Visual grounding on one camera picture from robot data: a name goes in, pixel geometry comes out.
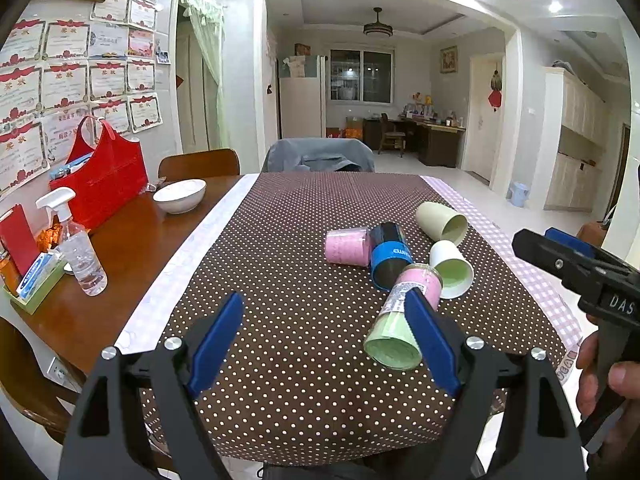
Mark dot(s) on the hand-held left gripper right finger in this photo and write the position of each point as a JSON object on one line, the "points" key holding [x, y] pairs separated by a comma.
{"points": [[431, 347]]}

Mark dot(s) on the brown polka dot tablecloth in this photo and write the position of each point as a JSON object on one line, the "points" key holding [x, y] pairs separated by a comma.
{"points": [[500, 240], [300, 240]]}

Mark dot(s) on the orange snack packet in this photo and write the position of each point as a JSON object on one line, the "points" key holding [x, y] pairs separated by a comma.
{"points": [[49, 239]]}

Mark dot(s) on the wall of award certificates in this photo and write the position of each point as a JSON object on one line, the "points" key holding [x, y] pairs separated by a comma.
{"points": [[65, 70]]}

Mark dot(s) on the ceiling lamp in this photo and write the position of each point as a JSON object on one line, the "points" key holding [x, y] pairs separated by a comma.
{"points": [[377, 25]]}

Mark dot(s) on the white door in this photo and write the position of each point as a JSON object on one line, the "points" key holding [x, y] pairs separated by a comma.
{"points": [[482, 125]]}

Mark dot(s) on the wooden desk chair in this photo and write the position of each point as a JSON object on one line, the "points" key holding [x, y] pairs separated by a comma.
{"points": [[391, 136]]}

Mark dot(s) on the blue tissue pack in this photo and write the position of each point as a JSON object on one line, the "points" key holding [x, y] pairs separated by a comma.
{"points": [[37, 272]]}

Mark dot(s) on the pink and green cup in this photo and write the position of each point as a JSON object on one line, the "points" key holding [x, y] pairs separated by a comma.
{"points": [[397, 330]]}

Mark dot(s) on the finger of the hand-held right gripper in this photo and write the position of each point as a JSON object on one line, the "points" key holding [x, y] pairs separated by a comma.
{"points": [[550, 255], [567, 240]]}

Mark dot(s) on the red envelope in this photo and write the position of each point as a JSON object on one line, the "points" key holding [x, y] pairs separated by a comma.
{"points": [[17, 240]]}

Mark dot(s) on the blue waste bin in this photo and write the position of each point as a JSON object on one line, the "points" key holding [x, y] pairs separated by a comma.
{"points": [[519, 194]]}

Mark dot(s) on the beige cup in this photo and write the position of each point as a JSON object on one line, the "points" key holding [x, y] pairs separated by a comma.
{"points": [[440, 222]]}

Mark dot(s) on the white refrigerator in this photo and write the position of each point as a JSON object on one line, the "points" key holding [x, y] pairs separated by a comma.
{"points": [[300, 105]]}

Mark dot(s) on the green curtain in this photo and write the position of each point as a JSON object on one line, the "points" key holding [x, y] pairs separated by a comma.
{"points": [[205, 50]]}

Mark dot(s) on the white cup green inside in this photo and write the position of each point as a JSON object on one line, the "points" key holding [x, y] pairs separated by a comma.
{"points": [[452, 272]]}

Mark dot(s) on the black and blue cup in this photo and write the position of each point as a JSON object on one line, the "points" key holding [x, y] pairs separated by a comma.
{"points": [[390, 255]]}

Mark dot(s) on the green tray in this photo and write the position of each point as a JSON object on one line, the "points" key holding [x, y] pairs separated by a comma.
{"points": [[42, 297]]}

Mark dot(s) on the chair with grey jacket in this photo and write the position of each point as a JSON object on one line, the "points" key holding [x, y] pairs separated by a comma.
{"points": [[320, 155]]}

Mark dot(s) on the clear spray bottle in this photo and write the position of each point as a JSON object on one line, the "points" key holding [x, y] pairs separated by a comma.
{"points": [[82, 260]]}

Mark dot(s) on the dark wooden desk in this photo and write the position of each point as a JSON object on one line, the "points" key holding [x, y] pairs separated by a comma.
{"points": [[440, 142]]}

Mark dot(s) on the person's right hand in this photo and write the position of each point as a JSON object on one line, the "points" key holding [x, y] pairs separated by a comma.
{"points": [[587, 375]]}

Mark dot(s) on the red door ornament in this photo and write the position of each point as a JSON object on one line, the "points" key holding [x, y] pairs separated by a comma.
{"points": [[495, 92]]}

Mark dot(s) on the white bowl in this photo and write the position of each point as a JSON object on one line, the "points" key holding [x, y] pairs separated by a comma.
{"points": [[179, 195]]}

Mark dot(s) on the red tote bag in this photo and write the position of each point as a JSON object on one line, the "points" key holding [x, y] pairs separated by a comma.
{"points": [[107, 180]]}

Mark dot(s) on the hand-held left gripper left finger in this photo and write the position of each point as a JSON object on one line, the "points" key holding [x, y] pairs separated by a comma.
{"points": [[220, 342]]}

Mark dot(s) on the window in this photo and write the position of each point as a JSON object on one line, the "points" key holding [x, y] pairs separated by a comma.
{"points": [[362, 76]]}

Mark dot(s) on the small framed picture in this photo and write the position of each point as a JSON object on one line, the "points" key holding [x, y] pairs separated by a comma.
{"points": [[448, 59]]}

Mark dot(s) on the cream cabinet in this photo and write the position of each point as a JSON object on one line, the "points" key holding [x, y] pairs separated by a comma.
{"points": [[572, 130]]}

